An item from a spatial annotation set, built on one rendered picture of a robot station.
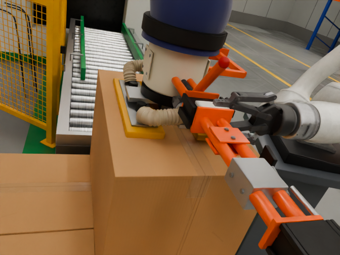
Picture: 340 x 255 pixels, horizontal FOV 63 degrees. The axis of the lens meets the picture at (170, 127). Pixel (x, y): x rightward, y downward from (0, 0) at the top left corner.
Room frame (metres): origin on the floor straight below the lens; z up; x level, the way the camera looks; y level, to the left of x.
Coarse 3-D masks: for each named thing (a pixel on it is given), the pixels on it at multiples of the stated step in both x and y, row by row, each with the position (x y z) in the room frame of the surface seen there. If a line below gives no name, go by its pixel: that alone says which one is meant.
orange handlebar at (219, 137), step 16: (176, 80) 0.68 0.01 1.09; (192, 80) 0.70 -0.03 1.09; (208, 128) 0.47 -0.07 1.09; (224, 128) 0.47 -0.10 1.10; (208, 144) 0.44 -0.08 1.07; (224, 144) 0.42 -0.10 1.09; (240, 144) 0.43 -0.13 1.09; (224, 160) 0.39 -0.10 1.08; (256, 192) 0.31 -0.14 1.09; (256, 208) 0.29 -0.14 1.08; (272, 208) 0.28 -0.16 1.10; (288, 208) 0.30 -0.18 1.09
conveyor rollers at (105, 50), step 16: (96, 32) 3.03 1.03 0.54; (112, 32) 3.18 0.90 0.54; (96, 48) 2.52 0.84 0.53; (112, 48) 2.59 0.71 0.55; (128, 48) 2.73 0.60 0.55; (96, 64) 2.10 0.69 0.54; (112, 64) 2.16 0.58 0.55; (80, 80) 1.72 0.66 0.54; (96, 80) 1.77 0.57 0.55; (80, 96) 1.48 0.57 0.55; (80, 112) 1.31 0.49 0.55; (80, 128) 1.15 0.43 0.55
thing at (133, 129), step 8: (120, 80) 0.86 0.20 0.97; (136, 80) 0.91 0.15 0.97; (120, 88) 0.81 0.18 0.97; (120, 96) 0.75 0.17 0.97; (120, 104) 0.70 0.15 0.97; (128, 104) 0.70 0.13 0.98; (136, 104) 0.68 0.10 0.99; (144, 104) 0.68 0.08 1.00; (120, 112) 0.68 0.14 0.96; (128, 112) 0.66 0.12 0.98; (136, 112) 0.67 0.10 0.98; (128, 120) 0.62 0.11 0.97; (136, 120) 0.62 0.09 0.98; (128, 128) 0.59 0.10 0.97; (136, 128) 0.60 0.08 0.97; (144, 128) 0.61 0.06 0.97; (152, 128) 0.62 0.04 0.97; (160, 128) 0.63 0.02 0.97; (128, 136) 0.57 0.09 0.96; (136, 136) 0.58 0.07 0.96; (144, 136) 0.59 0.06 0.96; (152, 136) 0.60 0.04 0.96; (160, 136) 0.60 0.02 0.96
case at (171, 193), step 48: (96, 96) 0.93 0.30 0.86; (96, 144) 0.78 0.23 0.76; (144, 144) 0.56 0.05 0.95; (192, 144) 0.62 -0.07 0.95; (96, 192) 0.64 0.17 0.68; (144, 192) 0.45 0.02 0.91; (192, 192) 0.49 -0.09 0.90; (96, 240) 0.53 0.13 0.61; (144, 240) 0.46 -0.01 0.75; (192, 240) 0.51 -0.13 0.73; (240, 240) 0.57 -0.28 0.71
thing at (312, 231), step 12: (300, 216) 0.27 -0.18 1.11; (312, 216) 0.27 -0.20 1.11; (276, 228) 0.25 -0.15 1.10; (288, 228) 0.24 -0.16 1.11; (300, 228) 0.25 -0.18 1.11; (312, 228) 0.25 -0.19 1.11; (324, 228) 0.26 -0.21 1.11; (264, 240) 0.25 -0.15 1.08; (276, 240) 0.25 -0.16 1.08; (288, 240) 0.23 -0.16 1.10; (300, 240) 0.23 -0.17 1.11; (312, 240) 0.23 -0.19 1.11; (324, 240) 0.24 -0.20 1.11; (336, 240) 0.24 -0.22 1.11; (276, 252) 0.24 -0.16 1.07; (288, 252) 0.23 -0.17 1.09; (300, 252) 0.21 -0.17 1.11; (312, 252) 0.21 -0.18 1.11; (324, 252) 0.22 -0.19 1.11; (336, 252) 0.22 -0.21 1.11
